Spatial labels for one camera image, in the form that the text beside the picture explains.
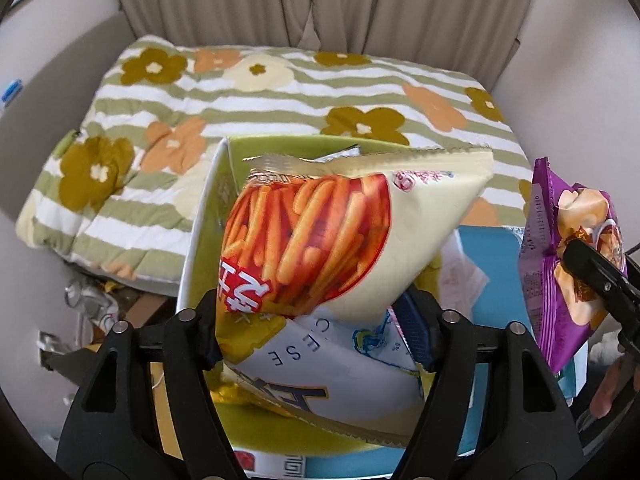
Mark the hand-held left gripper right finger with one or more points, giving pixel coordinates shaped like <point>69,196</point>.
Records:
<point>417,331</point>

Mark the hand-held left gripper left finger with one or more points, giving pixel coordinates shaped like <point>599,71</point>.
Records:
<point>207,331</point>

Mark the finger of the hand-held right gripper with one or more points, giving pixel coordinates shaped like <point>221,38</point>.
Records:
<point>595,272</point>

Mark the purple snack packet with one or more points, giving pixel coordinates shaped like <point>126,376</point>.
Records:
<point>545,280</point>

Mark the orange and cream snack bag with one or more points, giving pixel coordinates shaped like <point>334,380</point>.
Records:
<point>410,230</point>

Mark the yellow-green cardboard box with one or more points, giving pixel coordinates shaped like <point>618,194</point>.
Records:
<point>280,435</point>

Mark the person's right hand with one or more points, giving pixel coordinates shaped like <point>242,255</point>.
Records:
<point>606,385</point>

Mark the clear plastic bag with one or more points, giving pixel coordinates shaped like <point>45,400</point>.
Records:
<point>92,310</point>

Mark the floral striped blanket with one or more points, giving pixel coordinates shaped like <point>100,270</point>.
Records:
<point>300,100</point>

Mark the blue and white tube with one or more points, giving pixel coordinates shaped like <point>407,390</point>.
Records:
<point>12,91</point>

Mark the beige curtain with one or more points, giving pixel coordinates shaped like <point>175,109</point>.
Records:
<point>300,5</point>

